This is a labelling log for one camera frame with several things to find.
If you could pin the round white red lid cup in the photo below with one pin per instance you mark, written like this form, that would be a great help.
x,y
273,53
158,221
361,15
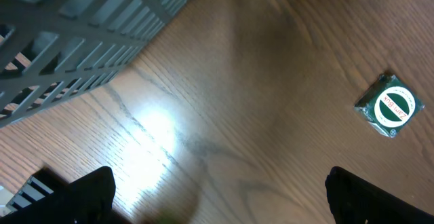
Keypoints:
x,y
388,105

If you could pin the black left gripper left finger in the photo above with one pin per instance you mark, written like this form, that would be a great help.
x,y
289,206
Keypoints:
x,y
46,198

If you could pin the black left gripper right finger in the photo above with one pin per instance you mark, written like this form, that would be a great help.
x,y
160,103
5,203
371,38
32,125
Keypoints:
x,y
354,200

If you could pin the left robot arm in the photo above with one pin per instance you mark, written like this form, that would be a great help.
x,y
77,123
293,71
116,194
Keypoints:
x,y
46,198

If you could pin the grey plastic mesh basket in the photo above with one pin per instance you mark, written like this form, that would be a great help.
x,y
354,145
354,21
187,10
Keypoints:
x,y
55,50

